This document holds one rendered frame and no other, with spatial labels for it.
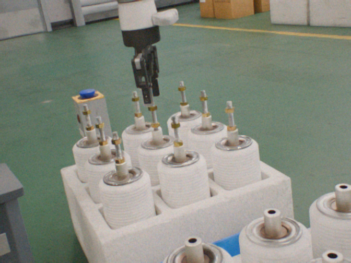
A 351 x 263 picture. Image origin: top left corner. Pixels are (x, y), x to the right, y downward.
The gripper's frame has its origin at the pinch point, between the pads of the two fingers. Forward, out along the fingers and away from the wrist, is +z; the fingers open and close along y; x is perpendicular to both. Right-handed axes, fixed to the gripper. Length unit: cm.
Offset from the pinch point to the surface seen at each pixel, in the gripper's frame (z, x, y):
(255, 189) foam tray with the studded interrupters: 18.0, 19.8, 10.5
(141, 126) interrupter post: 9.9, -5.7, -9.0
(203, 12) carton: 32, -31, -405
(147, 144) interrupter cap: 10.5, -2.4, 1.3
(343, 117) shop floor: 36, 49, -75
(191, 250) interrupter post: 8.4, 12.5, 44.3
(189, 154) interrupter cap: 10.6, 7.7, 8.4
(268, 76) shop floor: 36, 25, -143
